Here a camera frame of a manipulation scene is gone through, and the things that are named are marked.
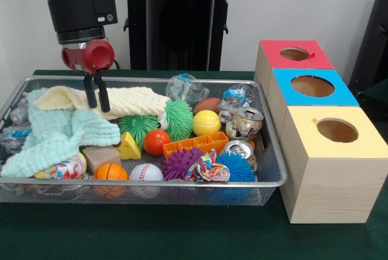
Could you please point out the wooden three-hole box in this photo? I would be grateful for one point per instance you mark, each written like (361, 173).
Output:
(333, 187)

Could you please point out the blue fuzzy ball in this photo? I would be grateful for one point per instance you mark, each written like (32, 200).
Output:
(239, 167)

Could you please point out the cream waffle cloth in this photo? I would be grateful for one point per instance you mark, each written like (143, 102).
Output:
(133, 102)

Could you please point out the white toy baseball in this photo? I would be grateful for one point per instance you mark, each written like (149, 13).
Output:
(146, 173)

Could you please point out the yellow ball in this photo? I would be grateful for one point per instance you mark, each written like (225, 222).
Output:
(207, 123)

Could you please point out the orange toy brick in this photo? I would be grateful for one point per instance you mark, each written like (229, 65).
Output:
(194, 145)

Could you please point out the silver mesh bin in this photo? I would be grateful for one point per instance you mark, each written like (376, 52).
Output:
(18, 191)

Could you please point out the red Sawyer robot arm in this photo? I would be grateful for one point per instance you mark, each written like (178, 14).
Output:
(75, 14)

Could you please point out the red ball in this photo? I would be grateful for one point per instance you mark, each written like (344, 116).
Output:
(156, 142)

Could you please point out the black chair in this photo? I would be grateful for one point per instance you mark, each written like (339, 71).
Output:
(373, 45)

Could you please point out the mint green waffle cloth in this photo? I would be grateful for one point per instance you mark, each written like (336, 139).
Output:
(51, 138)

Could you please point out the green fuzzy toy with eyes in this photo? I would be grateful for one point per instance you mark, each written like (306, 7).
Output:
(179, 117)

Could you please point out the orange toy basketball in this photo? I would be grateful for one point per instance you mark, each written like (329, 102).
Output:
(110, 172)

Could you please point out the dark green tablecloth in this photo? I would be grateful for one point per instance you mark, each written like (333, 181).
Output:
(151, 232)
(377, 96)

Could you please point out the purple spiky ball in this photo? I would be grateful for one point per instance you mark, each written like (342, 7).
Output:
(179, 166)

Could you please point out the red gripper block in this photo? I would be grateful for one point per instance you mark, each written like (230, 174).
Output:
(97, 57)

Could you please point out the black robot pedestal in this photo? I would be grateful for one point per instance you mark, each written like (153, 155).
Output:
(182, 29)

